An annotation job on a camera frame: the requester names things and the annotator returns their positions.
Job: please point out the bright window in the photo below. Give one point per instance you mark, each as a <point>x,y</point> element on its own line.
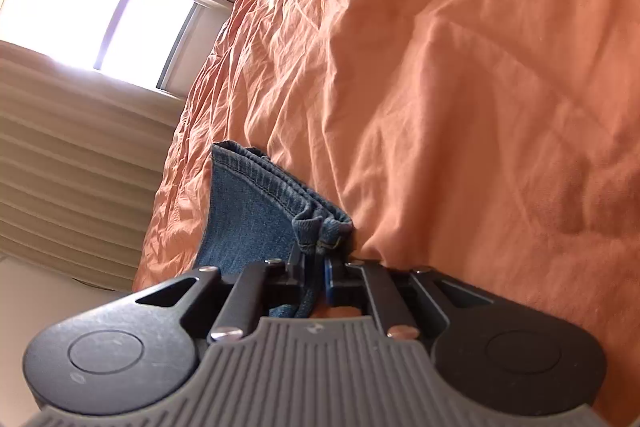
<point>95,12</point>

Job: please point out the beige curtain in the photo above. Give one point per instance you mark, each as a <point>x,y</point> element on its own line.
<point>75,167</point>

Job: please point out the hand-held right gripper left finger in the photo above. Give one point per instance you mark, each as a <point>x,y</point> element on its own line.
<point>280,278</point>

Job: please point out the blue denim pants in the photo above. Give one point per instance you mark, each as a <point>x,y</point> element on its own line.
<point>250,212</point>

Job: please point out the orange bed sheet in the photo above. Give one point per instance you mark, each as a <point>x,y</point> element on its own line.
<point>425,82</point>

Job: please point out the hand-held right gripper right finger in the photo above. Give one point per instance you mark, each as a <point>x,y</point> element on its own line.
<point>336,278</point>

